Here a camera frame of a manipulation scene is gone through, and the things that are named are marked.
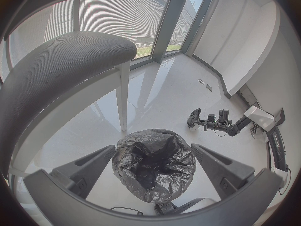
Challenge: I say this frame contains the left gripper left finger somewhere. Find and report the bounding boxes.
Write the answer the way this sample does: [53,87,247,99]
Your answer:
[50,145,117,199]

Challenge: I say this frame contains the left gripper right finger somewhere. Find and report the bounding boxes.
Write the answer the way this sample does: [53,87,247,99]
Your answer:
[190,143,256,201]

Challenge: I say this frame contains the black plastic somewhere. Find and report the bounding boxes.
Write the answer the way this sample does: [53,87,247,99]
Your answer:
[187,108,202,128]

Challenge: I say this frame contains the black plastic bag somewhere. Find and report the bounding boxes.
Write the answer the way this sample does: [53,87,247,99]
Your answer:
[112,128,197,204]

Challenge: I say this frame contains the window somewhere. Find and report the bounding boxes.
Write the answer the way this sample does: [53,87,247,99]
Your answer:
[5,0,220,79]

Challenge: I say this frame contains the grey upholstered chair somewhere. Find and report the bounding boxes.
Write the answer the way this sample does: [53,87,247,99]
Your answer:
[0,0,137,181]

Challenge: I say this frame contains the black cable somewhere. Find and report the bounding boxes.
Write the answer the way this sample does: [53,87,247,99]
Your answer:
[110,206,144,216]

